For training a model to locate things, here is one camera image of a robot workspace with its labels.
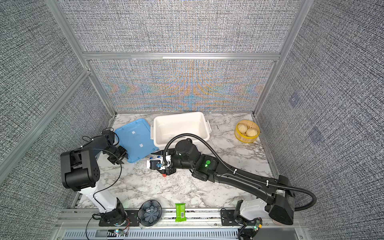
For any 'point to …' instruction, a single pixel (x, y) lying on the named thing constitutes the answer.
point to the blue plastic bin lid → (135, 136)
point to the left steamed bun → (243, 128)
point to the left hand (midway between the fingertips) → (127, 158)
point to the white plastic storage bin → (166, 125)
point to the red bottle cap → (164, 175)
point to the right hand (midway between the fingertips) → (154, 154)
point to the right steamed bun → (251, 132)
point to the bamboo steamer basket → (244, 138)
